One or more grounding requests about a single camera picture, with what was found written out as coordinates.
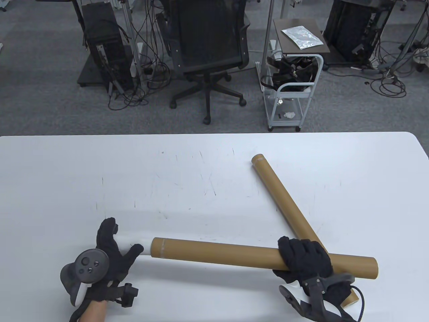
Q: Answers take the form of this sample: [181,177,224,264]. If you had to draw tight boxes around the person's right hand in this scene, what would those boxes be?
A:
[272,236,356,322]

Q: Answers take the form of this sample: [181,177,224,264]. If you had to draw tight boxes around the person's left hand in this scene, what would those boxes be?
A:
[69,217,144,321]

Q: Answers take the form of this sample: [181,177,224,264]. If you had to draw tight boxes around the green striped mouse pad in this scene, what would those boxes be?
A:
[116,234,153,257]

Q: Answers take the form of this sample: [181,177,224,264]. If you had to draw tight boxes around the brown cardboard mailing tube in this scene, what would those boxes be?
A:
[150,237,379,279]
[251,154,360,307]

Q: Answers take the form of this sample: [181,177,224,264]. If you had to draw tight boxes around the person's left forearm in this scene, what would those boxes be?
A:
[79,300,108,322]

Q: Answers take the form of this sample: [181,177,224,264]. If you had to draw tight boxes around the grey hand tracking controller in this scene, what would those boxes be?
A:
[279,273,356,322]
[60,249,110,306]

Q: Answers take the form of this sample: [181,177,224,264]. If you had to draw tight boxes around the white metal utility cart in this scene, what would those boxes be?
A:
[256,18,330,132]

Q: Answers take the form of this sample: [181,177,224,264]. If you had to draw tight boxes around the silver foil bag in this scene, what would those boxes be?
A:
[281,25,324,50]

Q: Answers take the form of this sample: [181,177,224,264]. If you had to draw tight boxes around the black computer tower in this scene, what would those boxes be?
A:
[81,3,134,92]

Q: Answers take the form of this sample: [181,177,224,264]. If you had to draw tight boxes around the black equipment cabinet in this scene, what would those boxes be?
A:
[323,0,395,69]

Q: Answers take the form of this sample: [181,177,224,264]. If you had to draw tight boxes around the grey metal pole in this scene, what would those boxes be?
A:
[261,0,276,91]

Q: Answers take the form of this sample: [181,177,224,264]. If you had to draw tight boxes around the black mesh office chair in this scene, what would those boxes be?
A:
[156,0,252,125]

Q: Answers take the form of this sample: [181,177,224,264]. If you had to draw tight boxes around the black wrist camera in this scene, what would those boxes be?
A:
[109,283,139,308]

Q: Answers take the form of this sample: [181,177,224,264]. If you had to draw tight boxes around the black glove cable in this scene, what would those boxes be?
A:
[349,285,366,322]

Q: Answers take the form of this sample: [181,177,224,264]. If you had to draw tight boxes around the black strap bag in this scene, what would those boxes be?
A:
[261,55,319,93]

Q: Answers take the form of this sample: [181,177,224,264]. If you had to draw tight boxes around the tangled black floor cables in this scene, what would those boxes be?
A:
[107,0,172,111]
[369,40,429,98]

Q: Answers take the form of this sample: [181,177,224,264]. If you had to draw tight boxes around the aluminium frame post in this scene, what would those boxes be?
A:
[119,0,148,90]

